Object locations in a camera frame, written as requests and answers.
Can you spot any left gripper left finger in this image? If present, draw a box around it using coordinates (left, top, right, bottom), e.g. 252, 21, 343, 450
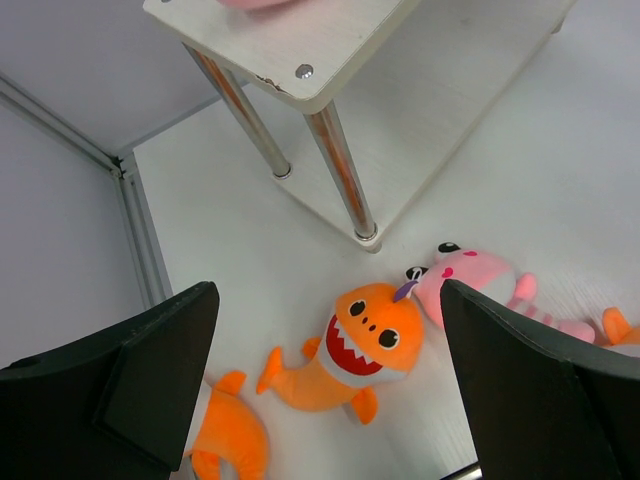
1, 281, 220, 479

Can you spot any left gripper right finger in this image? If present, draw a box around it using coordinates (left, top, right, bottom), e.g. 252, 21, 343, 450
441, 280, 639, 479

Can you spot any pink plush toy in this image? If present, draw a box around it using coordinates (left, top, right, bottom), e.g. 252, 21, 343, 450
219, 0, 290, 11
405, 242, 595, 343

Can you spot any white two-tier shelf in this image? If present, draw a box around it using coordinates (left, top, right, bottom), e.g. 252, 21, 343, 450
143, 1, 572, 252

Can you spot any orange shark plush front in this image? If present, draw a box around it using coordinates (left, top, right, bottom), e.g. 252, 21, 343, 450
602, 307, 640, 358

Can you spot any orange shark plush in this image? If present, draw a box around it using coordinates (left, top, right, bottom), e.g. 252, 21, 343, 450
602, 307, 640, 358
183, 370, 270, 479
256, 280, 425, 425

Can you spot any orange shark plush far left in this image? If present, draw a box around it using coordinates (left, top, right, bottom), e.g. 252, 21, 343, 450
183, 370, 270, 479

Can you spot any orange shark plush middle left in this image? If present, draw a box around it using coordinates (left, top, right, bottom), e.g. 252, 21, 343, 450
256, 280, 425, 425

